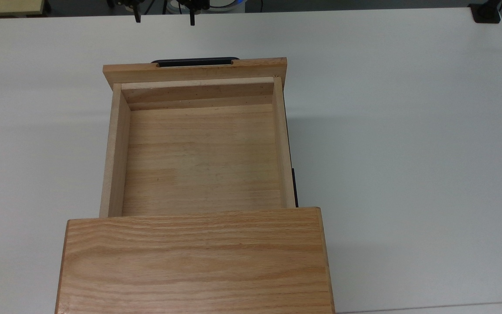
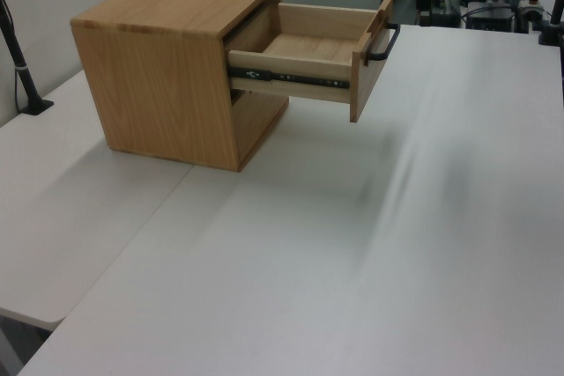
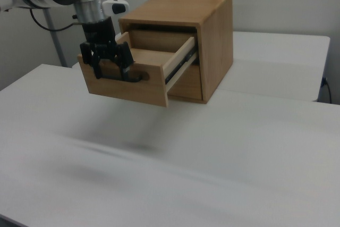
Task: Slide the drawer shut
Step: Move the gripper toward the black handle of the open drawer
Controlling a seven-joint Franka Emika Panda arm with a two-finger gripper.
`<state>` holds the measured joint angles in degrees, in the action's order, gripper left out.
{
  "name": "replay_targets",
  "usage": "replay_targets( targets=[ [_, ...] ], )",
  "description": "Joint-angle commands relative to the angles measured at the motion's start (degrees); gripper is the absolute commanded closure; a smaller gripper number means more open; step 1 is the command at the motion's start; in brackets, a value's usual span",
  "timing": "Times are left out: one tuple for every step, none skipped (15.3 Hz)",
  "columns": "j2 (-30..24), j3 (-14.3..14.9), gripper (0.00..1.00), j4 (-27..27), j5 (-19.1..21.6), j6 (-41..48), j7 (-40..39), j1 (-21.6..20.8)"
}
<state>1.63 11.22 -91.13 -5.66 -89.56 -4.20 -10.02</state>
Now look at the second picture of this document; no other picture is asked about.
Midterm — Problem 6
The black metal drawer handle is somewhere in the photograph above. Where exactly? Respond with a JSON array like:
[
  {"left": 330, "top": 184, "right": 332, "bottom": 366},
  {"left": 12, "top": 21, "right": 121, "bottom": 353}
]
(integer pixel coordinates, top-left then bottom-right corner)
[{"left": 367, "top": 23, "right": 401, "bottom": 63}]

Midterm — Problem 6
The black drawer slide rail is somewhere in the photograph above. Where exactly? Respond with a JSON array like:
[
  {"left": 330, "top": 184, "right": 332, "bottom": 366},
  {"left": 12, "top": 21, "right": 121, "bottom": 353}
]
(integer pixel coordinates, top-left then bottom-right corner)
[{"left": 227, "top": 66, "right": 351, "bottom": 90}]

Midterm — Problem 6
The black electronics box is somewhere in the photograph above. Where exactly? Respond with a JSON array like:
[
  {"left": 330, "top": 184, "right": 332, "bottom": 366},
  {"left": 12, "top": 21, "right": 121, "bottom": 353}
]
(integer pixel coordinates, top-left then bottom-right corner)
[{"left": 465, "top": 2, "right": 516, "bottom": 33}]

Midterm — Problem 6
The wooden cabinet box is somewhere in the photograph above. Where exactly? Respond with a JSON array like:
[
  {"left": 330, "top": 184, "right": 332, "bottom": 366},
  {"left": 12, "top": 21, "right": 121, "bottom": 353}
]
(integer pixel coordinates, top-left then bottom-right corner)
[{"left": 70, "top": 0, "right": 290, "bottom": 173}]

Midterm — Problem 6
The black clamp pole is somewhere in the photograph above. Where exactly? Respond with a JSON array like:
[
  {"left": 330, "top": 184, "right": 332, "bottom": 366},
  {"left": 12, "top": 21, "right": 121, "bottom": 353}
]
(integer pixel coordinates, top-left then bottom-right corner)
[{"left": 536, "top": 0, "right": 564, "bottom": 47}]

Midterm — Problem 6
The light wooden drawer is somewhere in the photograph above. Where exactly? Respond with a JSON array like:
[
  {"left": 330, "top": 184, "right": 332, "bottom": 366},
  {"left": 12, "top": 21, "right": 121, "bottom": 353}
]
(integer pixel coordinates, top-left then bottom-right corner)
[{"left": 226, "top": 0, "right": 395, "bottom": 124}]

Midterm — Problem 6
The black camera stand pole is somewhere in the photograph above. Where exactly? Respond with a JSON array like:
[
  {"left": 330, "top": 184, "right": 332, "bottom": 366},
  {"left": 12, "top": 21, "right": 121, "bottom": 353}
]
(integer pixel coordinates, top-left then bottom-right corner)
[{"left": 0, "top": 0, "right": 55, "bottom": 114}]

